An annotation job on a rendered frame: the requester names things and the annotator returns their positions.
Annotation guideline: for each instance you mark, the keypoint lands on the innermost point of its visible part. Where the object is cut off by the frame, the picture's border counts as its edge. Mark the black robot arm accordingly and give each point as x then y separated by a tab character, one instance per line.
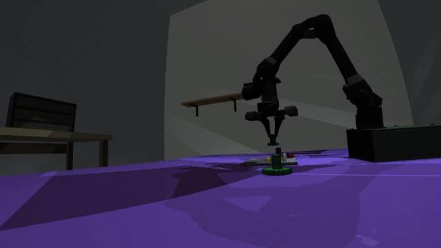
369	114

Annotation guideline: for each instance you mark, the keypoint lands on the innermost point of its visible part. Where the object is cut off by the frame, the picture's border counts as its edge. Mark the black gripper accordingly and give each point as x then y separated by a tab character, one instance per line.
279	115

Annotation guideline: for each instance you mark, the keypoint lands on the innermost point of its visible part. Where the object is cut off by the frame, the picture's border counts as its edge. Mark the dark purple gear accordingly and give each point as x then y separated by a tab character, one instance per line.
278	151

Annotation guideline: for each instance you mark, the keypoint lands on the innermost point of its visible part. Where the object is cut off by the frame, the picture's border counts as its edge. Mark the dark teal gear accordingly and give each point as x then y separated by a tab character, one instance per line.
272	140

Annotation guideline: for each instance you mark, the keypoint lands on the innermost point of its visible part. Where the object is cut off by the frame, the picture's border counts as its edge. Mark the green gear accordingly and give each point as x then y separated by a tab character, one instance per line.
276	168

